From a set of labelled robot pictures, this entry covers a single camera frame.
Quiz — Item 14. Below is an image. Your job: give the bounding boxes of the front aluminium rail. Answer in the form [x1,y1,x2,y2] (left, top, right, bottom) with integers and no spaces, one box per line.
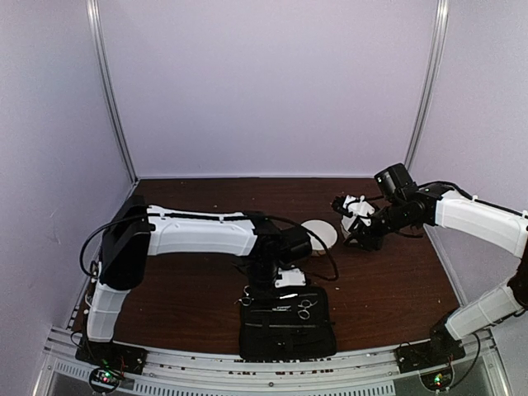
[30,328,513,395]

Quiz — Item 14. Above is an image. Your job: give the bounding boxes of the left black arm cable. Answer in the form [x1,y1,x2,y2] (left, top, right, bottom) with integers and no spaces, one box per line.
[80,214,340,285]

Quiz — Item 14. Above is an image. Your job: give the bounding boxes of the scalloped white bowl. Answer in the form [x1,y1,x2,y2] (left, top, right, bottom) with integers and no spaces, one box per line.
[341,212,362,243]

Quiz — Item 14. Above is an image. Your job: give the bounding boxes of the round white bowl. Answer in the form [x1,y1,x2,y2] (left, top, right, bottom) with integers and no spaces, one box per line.
[301,219,337,257]

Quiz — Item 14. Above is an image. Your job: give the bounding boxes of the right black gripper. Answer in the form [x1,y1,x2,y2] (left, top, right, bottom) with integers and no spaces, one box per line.
[344,199,409,252]

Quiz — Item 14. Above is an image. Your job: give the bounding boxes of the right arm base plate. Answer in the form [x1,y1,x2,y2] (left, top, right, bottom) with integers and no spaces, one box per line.
[394,342,466,374]

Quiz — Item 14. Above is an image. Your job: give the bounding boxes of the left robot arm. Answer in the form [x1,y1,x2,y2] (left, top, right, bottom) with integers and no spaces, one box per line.
[83,196,312,366]

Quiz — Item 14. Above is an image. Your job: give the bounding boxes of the left aluminium frame post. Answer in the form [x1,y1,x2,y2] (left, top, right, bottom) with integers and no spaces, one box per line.
[86,0,139,185]

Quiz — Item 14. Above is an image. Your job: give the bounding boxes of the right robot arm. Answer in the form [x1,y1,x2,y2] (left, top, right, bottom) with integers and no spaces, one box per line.
[332,163,527,365]

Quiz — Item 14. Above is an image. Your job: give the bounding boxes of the right aluminium frame post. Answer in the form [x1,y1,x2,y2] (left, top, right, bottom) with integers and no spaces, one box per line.
[404,0,450,169]

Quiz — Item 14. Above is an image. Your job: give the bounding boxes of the black zippered tool case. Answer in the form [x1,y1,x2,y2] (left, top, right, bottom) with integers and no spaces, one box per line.
[238,286,337,361]

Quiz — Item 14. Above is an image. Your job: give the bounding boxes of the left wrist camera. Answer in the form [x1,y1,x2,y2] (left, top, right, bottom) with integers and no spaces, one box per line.
[275,268,307,289]

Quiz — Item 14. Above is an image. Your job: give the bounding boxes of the silver thinning scissors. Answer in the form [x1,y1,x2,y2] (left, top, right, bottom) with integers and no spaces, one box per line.
[234,285,299,307]

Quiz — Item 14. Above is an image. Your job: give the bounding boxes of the aluminium frame post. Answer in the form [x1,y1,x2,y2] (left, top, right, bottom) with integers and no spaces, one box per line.
[404,0,450,169]
[86,0,139,185]

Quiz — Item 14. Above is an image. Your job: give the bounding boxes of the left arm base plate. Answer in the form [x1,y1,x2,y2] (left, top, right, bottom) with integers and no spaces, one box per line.
[75,342,148,375]

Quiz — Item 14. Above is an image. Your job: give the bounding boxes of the silver hair scissors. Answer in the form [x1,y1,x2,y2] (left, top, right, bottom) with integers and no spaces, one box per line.
[250,299,318,320]

